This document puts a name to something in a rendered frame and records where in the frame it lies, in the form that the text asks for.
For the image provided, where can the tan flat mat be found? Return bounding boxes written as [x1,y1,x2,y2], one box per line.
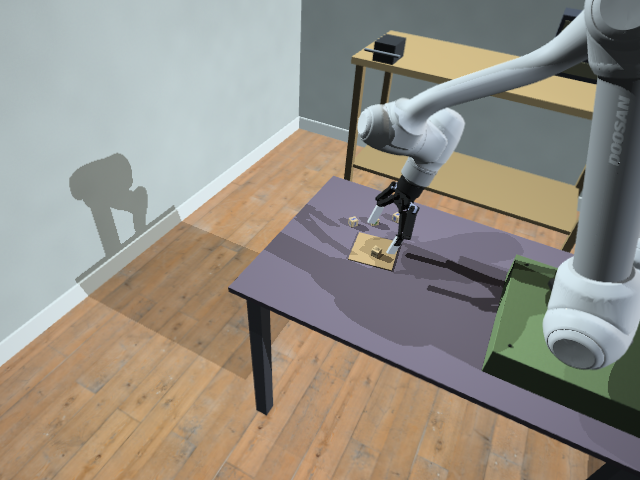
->
[348,232,398,271]

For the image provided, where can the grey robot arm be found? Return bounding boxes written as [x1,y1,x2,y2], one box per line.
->
[357,0,640,370]

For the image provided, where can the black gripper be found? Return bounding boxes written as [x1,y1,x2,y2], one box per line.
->
[367,175,425,254]

